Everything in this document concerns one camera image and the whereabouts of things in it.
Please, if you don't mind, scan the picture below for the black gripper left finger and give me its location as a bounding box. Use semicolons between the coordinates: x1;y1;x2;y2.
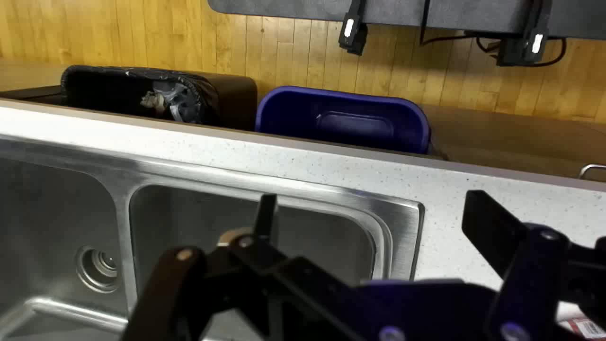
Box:
122;192;381;341

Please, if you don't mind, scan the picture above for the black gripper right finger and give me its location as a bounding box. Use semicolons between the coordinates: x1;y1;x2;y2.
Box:
463;187;606;341

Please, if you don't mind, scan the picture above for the round sink drain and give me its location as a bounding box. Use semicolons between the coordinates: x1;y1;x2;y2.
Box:
75;244;124;295

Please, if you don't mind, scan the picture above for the stainless steel double sink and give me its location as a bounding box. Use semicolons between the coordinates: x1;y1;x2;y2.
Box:
0;134;427;341

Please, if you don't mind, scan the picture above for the black trash bin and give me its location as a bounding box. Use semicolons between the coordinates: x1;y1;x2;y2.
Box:
63;62;260;130

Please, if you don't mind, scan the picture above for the blue plastic bin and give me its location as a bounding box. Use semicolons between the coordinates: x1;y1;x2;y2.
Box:
254;84;434;154

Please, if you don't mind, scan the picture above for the black clamp device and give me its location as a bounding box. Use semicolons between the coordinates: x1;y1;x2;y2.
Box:
497;0;552;67
338;0;370;56

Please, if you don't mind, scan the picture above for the metal drawer handle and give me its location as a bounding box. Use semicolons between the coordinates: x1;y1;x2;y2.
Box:
578;160;606;181

